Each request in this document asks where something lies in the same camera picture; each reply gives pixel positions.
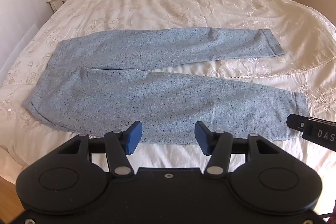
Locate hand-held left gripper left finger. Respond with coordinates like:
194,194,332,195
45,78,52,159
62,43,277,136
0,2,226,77
57,121,143,178

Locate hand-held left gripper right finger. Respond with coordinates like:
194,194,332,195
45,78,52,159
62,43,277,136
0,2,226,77
194,121,281,178

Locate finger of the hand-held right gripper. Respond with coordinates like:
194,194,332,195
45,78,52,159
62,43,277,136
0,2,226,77
286,113,312,133

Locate blue heathered pants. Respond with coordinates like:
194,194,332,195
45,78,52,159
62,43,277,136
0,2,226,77
25,26,311,145

